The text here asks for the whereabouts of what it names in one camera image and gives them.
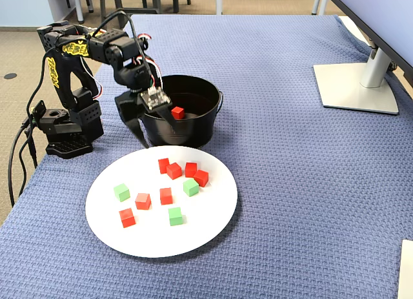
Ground blue woven cloth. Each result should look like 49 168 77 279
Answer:
0 14 413 299

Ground dark chair base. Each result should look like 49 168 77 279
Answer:
141 0 192 14

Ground white round plate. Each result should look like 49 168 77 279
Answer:
85 145 239 258

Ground white table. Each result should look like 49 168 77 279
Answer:
86 0 223 16

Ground white grey furniture legs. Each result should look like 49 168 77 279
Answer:
310 0 329 17

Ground white red arm servo wire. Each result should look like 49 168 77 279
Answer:
79 55 105 101

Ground black chair legs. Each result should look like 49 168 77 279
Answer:
61 0 95 14

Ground white table leg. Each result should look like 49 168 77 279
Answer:
73 0 86 25

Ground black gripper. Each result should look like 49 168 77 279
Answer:
114 90 177 149

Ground white red gripper servo wire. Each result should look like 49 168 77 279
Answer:
137 34 163 87

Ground black camera cable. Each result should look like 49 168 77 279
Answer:
25 8 156 119

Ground black base cable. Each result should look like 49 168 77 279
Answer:
6 116 33 208
17 127 39 198

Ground green cube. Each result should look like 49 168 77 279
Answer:
183 178 200 197
113 183 131 203
168 207 184 227

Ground computer monitor screen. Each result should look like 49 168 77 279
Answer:
317 0 413 82

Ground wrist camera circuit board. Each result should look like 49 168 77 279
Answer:
140 85 172 114

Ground grey metal stool frame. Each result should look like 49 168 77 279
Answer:
99 0 162 43

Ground silver monitor stand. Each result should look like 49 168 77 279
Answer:
312 37 399 116

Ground black metal bucket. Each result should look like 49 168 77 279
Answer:
140 74 225 149

